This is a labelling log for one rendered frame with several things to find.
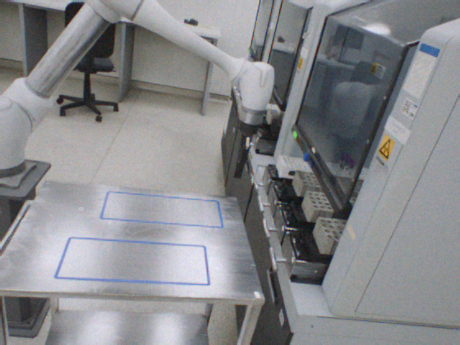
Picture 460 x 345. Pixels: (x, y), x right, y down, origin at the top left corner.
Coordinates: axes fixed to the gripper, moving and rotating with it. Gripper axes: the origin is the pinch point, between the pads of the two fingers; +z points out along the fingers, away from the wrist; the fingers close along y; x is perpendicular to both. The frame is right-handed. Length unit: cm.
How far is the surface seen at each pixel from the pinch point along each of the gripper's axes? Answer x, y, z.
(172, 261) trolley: 22, -60, -2
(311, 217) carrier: -19.1, -36.1, -4.9
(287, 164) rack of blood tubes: -17.8, -2.9, -6.6
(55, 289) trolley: 46, -72, -1
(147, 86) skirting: 74, 351, 74
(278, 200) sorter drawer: -12.4, -21.0, -0.5
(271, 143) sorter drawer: -18.9, 33.4, 0.0
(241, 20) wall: -29, 350, -24
